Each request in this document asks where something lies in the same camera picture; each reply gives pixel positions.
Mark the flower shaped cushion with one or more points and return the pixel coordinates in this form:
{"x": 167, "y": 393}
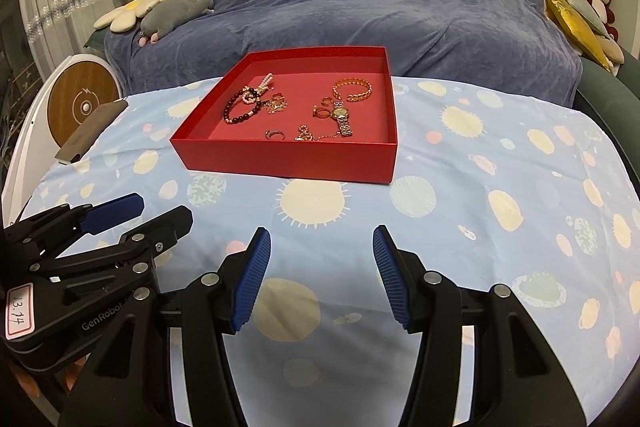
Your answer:
{"x": 127, "y": 12}

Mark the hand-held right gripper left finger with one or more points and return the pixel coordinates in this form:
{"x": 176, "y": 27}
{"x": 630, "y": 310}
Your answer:
{"x": 250, "y": 282}

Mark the green sofa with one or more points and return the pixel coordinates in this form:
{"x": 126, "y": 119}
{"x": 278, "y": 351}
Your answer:
{"x": 612, "y": 102}

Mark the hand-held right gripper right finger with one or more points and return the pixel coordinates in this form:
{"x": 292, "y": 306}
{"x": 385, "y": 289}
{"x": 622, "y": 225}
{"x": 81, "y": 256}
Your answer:
{"x": 392, "y": 279}

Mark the gold bangle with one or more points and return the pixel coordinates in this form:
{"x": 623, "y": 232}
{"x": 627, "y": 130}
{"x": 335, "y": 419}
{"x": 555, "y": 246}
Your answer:
{"x": 361, "y": 96}

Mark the gold wrist watch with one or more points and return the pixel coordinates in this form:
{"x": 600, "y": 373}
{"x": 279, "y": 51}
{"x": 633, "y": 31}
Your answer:
{"x": 342, "y": 123}

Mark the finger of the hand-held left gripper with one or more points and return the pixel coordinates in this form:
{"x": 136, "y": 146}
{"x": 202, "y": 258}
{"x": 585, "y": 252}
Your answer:
{"x": 165, "y": 229}
{"x": 115, "y": 209}

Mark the grey plush toy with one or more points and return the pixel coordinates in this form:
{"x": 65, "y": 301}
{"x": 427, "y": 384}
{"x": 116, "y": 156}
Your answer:
{"x": 175, "y": 12}

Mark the gold cushion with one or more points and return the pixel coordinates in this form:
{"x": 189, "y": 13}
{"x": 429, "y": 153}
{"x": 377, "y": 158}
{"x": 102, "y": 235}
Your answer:
{"x": 570, "y": 19}

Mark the white device with wooden disc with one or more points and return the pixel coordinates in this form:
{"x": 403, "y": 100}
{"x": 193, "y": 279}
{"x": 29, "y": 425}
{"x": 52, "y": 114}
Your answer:
{"x": 75, "y": 99}

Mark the red cardboard box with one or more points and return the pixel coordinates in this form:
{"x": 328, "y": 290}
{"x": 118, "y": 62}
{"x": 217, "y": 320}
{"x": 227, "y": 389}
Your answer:
{"x": 280, "y": 159}

